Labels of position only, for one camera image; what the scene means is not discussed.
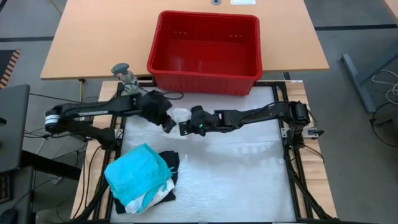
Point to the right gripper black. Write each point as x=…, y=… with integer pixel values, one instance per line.
x=200, y=121

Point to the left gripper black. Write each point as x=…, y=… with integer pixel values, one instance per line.
x=157, y=107

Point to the white garment with label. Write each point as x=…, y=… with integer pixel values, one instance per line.
x=180, y=115

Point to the teal garment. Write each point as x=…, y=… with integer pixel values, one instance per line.
x=136, y=174

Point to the white lace garment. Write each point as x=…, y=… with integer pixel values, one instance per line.
x=161, y=193

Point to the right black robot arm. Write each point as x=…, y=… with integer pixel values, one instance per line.
x=258, y=115

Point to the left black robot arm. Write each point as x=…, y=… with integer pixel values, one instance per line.
x=93, y=109

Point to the red plastic laundry bin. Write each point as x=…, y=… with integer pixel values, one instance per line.
x=205, y=84

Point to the clear spray bottle grey trigger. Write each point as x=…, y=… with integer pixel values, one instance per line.
x=124, y=74

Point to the light wooden desk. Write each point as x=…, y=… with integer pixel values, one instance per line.
x=109, y=37

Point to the white paper sheet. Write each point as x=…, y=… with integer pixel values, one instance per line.
x=242, y=2

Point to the hazard striped floor mat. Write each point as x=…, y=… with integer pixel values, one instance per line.
x=9, y=67

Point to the grey metal desk leg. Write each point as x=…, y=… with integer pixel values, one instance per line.
x=357, y=81

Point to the black keyboard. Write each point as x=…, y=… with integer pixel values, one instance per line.
x=4, y=188

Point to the black computer mouse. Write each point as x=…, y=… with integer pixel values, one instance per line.
x=7, y=216

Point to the black aluminium table frame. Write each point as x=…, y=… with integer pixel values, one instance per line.
x=293, y=186

